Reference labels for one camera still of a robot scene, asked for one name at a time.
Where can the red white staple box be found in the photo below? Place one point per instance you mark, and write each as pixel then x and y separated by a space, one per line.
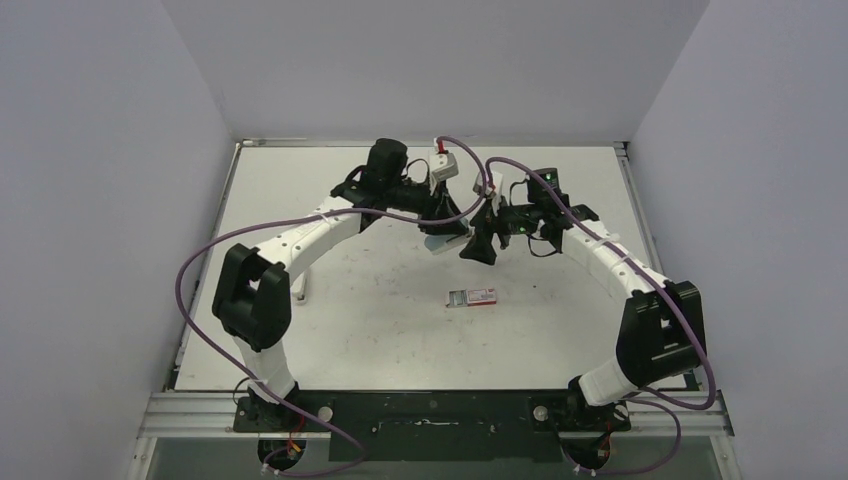
pixel 471 298

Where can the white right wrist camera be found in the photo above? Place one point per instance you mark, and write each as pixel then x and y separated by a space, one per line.
pixel 489 185

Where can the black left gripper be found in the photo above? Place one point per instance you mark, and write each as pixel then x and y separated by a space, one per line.
pixel 438 205

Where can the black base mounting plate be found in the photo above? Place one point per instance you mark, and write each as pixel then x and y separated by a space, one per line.
pixel 447 425

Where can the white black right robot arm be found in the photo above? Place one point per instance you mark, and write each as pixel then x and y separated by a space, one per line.
pixel 661 332

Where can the light blue stapler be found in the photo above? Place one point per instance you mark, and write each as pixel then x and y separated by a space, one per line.
pixel 439 244

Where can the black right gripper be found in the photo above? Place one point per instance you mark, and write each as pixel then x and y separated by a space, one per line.
pixel 494 223

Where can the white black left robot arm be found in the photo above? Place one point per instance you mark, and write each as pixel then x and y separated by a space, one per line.
pixel 253 294

